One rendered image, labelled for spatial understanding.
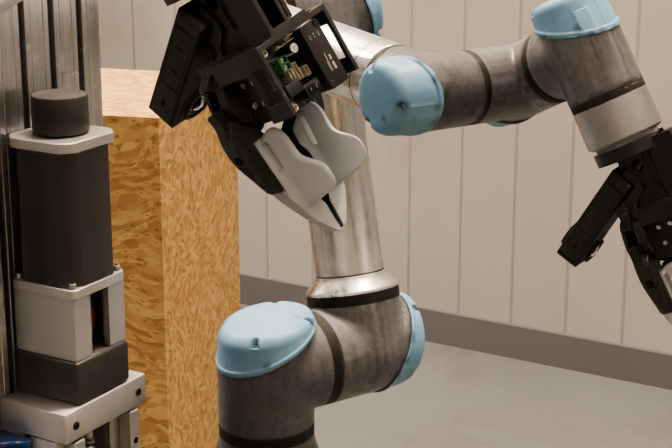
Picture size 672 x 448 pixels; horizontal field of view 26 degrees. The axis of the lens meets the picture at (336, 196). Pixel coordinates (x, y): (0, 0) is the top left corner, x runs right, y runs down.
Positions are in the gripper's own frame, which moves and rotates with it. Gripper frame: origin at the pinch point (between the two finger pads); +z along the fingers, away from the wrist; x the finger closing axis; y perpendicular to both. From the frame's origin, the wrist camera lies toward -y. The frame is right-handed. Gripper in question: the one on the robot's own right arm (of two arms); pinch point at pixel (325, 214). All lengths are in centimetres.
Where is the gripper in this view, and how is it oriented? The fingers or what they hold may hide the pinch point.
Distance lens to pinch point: 106.0
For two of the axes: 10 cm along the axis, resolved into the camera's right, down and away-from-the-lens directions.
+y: 6.1, -1.5, -7.7
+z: 4.8, 8.5, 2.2
